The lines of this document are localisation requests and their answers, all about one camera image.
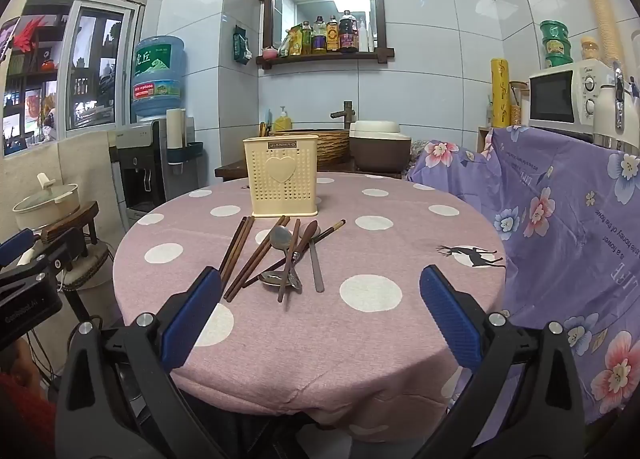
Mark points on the yellow roll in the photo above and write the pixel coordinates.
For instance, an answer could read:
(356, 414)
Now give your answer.
(500, 94)

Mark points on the small pink bowl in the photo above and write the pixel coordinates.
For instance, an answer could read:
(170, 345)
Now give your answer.
(270, 53)

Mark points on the green hanging packet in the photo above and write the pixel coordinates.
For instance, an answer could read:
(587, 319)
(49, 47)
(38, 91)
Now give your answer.
(241, 45)

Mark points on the purple floral cloth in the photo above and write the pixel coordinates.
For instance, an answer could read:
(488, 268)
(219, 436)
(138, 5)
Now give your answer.
(550, 239)

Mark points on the yellow green packet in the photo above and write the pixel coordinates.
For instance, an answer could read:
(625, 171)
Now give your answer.
(295, 41)

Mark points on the tall stack of paper cups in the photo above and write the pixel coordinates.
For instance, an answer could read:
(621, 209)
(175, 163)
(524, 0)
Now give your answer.
(597, 9)

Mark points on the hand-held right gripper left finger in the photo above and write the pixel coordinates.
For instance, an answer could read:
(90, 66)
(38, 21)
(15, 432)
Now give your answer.
(192, 319)

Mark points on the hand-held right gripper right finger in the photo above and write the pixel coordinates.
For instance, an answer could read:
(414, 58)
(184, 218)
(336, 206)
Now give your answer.
(450, 324)

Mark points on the yellow soap dispenser bottle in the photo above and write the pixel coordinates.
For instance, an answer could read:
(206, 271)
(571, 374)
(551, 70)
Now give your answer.
(282, 120)

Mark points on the wooden framed mirror shelf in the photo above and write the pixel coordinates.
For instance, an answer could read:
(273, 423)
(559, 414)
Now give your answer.
(325, 4)

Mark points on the white squeeze bottle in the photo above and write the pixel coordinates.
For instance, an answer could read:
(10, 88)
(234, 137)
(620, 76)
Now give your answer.
(363, 39)

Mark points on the jar with yellow lid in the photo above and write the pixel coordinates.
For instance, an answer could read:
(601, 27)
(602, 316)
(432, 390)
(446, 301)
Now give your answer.
(590, 48)

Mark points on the blue-grey plastic holder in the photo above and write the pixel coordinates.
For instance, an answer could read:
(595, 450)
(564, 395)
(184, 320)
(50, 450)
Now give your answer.
(186, 152)

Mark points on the wooden spoon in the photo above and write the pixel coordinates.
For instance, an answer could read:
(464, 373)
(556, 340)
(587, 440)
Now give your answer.
(311, 230)

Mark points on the pink polka dot tablecloth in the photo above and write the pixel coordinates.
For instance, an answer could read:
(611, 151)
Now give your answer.
(350, 364)

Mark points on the small white bottle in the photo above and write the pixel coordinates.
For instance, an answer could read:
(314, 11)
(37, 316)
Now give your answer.
(371, 39)

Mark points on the wicker basin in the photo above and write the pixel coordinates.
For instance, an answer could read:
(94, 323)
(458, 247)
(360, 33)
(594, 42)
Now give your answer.
(332, 144)

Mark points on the red paper ornament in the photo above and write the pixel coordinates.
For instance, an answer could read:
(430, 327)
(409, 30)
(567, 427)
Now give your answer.
(27, 34)

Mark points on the aluminium sliding window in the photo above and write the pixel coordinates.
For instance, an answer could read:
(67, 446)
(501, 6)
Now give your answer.
(75, 69)

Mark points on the dark soy sauce bottle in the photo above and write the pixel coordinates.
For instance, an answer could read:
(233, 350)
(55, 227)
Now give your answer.
(347, 34)

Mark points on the dark wooden counter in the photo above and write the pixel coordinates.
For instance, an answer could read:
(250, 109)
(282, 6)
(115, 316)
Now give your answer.
(230, 171)

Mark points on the white microwave oven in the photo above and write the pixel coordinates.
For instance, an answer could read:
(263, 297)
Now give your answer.
(560, 99)

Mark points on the blue water jug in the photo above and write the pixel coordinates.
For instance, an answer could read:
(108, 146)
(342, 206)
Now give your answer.
(157, 74)

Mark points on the bronze faucet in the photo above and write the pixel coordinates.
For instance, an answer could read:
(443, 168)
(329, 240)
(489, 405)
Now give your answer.
(345, 114)

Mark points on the grey metal utensil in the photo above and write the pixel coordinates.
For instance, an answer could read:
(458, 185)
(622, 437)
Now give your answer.
(315, 264)

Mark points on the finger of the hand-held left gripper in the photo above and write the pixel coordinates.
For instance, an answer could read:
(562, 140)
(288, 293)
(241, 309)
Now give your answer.
(60, 249)
(15, 245)

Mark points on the cream pot with glass lid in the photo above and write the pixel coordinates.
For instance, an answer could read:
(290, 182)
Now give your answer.
(45, 204)

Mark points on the cream plastic utensil holder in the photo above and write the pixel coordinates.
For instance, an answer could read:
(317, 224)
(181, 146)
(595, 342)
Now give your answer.
(280, 189)

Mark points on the brown and white rice cooker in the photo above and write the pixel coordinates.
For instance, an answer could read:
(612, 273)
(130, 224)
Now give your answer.
(380, 149)

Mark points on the brown sauce bottle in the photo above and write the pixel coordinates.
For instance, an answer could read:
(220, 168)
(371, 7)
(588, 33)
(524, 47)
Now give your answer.
(332, 36)

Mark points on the dark wooden chair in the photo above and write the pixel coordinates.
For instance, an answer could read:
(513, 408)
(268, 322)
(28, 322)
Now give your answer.
(70, 225)

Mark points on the brown wooden chopstick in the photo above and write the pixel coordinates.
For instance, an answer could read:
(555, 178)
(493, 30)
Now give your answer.
(255, 257)
(234, 245)
(259, 261)
(239, 251)

